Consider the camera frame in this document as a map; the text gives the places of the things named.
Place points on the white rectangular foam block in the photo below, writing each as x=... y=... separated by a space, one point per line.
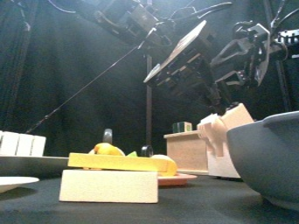
x=109 y=186

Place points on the white toy block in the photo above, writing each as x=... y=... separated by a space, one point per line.
x=24 y=144
x=39 y=145

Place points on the yellow round toy food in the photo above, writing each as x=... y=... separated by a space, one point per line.
x=170 y=164

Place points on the light green toy cube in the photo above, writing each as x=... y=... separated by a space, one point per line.
x=186 y=127

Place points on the white plate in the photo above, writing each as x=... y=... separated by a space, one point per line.
x=14 y=183

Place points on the pink toy plate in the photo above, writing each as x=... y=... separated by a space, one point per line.
x=177 y=179

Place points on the yellow wooden plank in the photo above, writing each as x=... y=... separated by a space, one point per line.
x=117 y=162

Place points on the light wooden box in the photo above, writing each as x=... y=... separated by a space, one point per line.
x=187 y=153

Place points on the yellow toy fruit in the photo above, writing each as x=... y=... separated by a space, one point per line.
x=106 y=149

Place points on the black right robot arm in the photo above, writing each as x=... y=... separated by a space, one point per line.
x=287 y=40

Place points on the grey plastic bowl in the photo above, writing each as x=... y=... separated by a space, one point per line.
x=269 y=157

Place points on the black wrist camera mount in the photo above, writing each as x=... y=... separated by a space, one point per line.
x=245 y=55

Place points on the lime green toy piece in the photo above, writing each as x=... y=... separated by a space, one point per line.
x=133 y=154

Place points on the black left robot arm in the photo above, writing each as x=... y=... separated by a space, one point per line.
x=107 y=14

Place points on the dark green toy cube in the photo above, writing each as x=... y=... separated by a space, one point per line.
x=175 y=127

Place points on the black metal frame pole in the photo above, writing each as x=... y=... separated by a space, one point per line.
x=149 y=102

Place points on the grey flat tray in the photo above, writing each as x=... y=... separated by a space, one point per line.
x=31 y=166

